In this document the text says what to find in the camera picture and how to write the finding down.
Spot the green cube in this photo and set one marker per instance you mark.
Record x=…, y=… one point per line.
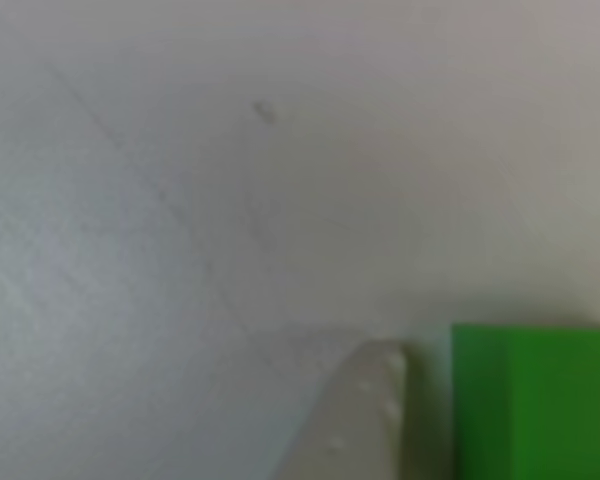
x=540, y=405

